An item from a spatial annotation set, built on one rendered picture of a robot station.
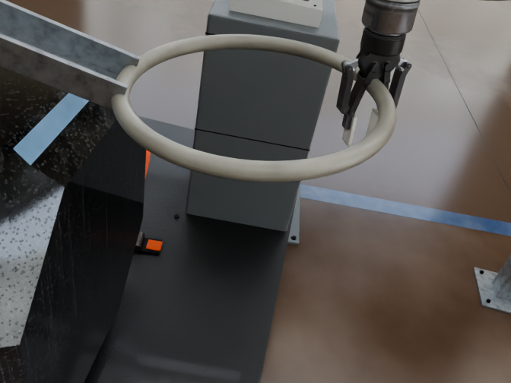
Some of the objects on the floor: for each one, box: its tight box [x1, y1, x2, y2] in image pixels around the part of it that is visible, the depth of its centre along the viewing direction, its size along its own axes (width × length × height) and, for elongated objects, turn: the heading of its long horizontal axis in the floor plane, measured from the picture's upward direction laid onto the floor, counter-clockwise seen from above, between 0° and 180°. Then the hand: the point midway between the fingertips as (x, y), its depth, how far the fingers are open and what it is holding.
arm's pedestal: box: [174, 0, 340, 245], centre depth 194 cm, size 50×50×80 cm
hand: (361, 128), depth 104 cm, fingers closed on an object, 4 cm apart
